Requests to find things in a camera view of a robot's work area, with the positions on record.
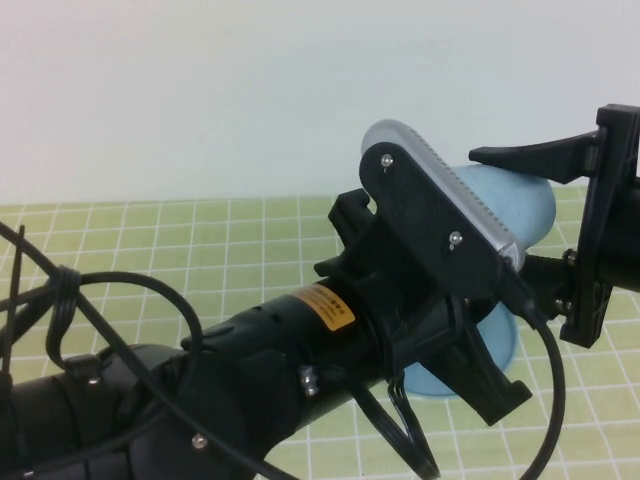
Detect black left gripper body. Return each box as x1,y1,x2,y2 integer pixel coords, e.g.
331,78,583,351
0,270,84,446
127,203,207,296
314,188,534,427

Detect black looped cable bundle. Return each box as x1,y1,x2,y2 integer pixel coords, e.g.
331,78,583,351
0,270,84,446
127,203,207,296
349,372,442,480

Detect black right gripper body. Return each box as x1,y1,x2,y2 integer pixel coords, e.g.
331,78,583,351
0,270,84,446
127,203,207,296
558,103,640,348

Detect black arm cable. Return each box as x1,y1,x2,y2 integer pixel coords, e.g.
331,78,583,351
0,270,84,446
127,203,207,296
0,219,286,480

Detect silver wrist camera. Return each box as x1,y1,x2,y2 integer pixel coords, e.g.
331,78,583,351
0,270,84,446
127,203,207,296
359,118,527,274

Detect light blue plastic cup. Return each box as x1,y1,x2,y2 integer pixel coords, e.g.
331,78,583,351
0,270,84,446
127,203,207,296
452,164,557,251

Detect blue cup stand white caps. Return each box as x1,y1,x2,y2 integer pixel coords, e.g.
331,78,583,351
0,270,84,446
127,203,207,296
399,298,520,402

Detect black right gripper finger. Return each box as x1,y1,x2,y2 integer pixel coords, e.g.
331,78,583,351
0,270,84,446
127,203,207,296
523,252,577,322
468,127,602,184

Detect black camera cable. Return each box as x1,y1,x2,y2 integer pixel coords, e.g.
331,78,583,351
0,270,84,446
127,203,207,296
502,272,567,480

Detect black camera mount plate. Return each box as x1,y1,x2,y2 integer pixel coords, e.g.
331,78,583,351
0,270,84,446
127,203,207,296
358,144,524,302

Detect green checked tablecloth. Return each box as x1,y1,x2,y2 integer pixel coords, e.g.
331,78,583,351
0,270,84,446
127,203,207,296
0,184,640,480

